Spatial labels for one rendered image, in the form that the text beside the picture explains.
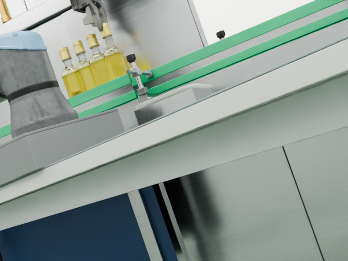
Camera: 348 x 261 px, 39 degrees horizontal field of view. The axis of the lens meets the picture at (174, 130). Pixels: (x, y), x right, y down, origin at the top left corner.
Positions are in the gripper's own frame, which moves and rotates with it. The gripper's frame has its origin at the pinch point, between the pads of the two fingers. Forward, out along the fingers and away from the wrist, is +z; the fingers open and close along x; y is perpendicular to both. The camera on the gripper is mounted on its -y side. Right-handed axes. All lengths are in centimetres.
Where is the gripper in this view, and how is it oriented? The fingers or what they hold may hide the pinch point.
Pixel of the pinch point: (104, 27)
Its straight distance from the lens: 170.9
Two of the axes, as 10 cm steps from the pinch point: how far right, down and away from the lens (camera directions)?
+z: 3.3, 9.4, -0.4
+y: -8.8, 3.3, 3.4
